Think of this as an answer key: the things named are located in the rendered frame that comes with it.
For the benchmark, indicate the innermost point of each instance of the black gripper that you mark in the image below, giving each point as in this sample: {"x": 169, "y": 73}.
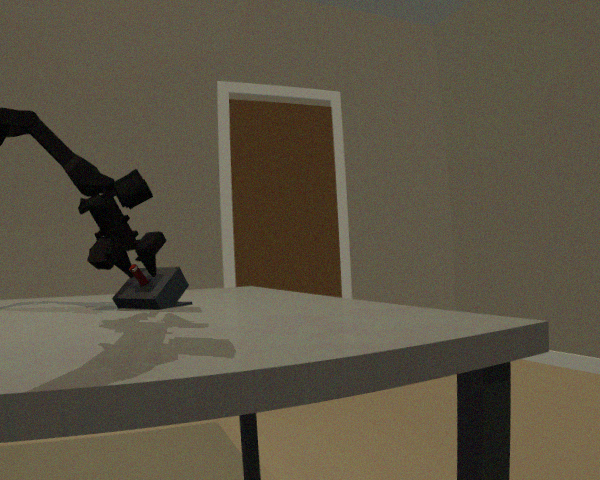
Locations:
{"x": 146, "y": 248}

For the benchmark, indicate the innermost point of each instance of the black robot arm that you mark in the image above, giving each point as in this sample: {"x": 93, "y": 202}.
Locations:
{"x": 130, "y": 190}

